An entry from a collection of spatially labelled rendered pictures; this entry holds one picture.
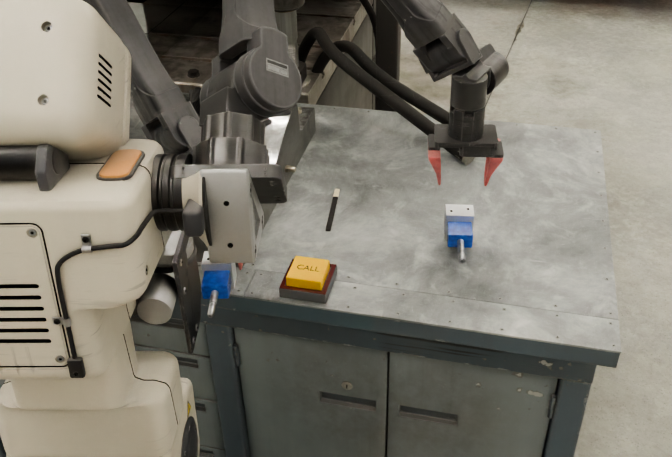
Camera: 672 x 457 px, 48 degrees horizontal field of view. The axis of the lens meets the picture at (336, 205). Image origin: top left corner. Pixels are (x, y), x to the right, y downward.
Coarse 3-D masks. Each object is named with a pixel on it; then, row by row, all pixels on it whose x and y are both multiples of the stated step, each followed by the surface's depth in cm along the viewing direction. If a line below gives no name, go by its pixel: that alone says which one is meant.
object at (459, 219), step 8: (448, 208) 136; (456, 208) 136; (464, 208) 136; (472, 208) 136; (448, 216) 135; (456, 216) 135; (464, 216) 134; (472, 216) 134; (448, 224) 135; (456, 224) 135; (464, 224) 134; (472, 224) 135; (448, 232) 133; (456, 232) 133; (464, 232) 133; (472, 232) 133; (448, 240) 133; (456, 240) 133; (464, 240) 132; (472, 240) 132; (464, 256) 129
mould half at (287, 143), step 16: (304, 112) 167; (272, 128) 149; (288, 128) 150; (304, 128) 162; (272, 144) 147; (288, 144) 151; (304, 144) 164; (272, 160) 145; (288, 160) 153; (288, 176) 154; (272, 208) 146
